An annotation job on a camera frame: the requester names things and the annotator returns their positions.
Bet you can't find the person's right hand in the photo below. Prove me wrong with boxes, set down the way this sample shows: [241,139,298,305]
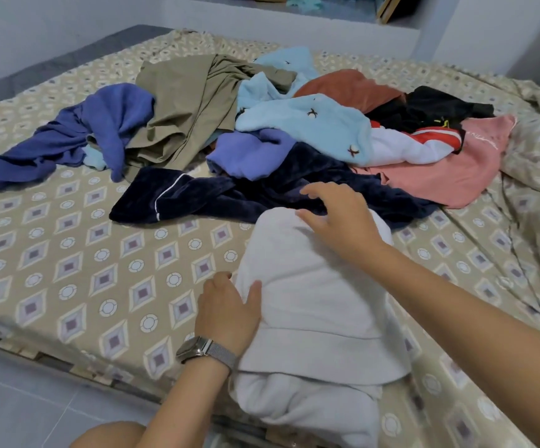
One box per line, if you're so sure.
[295,180,386,267]

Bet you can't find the person's left hand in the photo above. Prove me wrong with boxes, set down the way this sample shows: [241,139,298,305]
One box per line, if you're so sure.
[194,270,264,360]

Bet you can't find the white red-striped zip jacket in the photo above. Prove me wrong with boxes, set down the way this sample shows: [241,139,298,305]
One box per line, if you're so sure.
[227,207,413,448]

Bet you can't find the navy velvet garment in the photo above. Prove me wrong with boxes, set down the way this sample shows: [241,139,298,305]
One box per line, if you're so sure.
[109,142,439,231]

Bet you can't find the light blue fleece garment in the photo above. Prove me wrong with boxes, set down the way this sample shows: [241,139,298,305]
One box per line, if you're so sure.
[234,45,465,169]

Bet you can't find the pink shirt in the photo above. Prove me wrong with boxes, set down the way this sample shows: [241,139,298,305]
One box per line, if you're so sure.
[354,113,518,210]

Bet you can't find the rust brown garment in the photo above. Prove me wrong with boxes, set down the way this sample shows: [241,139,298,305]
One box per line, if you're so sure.
[293,68,406,114]

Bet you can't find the black garment yellow print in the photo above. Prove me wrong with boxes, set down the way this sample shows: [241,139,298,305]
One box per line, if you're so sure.
[368,85,495,134]

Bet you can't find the bed with patterned beige sheet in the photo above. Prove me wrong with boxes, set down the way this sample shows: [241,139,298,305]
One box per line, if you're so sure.
[0,23,540,448]

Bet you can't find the olive green trousers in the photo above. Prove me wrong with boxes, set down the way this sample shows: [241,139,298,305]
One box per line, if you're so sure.
[122,53,299,185]

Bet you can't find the light blue fleece pajama pants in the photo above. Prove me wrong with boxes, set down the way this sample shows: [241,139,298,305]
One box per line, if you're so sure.
[81,144,109,172]

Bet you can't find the person's right forearm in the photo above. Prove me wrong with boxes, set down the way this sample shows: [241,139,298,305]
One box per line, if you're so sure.
[358,242,540,448]

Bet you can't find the person's left forearm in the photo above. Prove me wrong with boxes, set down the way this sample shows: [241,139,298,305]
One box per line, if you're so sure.
[134,354,234,448]

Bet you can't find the person's left leg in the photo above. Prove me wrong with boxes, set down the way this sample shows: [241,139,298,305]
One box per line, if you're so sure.
[69,421,150,448]

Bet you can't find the grey band wristwatch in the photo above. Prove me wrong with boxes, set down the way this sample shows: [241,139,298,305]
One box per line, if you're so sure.
[175,335,240,371]

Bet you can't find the leaning wooden picture frames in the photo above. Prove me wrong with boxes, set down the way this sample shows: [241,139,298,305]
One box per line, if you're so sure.
[374,0,420,24]

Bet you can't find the teal small item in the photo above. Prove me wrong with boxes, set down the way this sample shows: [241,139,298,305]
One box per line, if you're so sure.
[287,0,327,13]

